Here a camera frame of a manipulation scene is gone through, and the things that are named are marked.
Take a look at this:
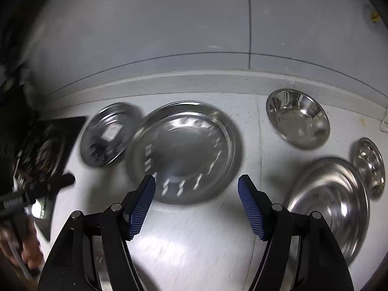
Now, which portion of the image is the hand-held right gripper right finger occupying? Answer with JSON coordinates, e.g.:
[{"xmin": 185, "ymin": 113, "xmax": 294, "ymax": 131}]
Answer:
[{"xmin": 238, "ymin": 174, "xmax": 355, "ymax": 291}]

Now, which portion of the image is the large steel bowl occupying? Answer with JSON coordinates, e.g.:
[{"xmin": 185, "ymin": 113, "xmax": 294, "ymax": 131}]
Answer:
[{"xmin": 285, "ymin": 157, "xmax": 371, "ymax": 267}]

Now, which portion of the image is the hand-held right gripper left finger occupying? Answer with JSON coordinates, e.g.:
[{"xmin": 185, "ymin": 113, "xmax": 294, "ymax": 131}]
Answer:
[{"xmin": 36, "ymin": 174, "xmax": 157, "ymax": 291}]

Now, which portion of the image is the person's left hand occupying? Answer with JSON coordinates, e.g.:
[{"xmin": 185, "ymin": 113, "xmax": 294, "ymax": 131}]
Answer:
[{"xmin": 0, "ymin": 226, "xmax": 45, "ymax": 271}]

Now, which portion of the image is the black stove top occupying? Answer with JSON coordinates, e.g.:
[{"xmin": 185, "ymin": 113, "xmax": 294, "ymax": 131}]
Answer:
[{"xmin": 14, "ymin": 116, "xmax": 88, "ymax": 243}]

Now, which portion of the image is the small steel plate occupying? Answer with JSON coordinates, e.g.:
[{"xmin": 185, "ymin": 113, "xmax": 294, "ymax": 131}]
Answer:
[{"xmin": 80, "ymin": 102, "xmax": 143, "ymax": 167}]

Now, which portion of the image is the large steel plate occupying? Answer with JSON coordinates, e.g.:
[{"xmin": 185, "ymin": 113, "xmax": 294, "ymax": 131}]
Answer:
[{"xmin": 126, "ymin": 101, "xmax": 244, "ymax": 205}]

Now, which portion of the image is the small steel bowl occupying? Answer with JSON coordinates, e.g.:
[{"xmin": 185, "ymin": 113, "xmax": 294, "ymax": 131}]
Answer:
[{"xmin": 350, "ymin": 137, "xmax": 386, "ymax": 201}]

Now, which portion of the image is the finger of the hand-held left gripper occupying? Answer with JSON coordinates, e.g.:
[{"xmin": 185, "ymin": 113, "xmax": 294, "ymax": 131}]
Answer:
[{"xmin": 26, "ymin": 173, "xmax": 76, "ymax": 200}]

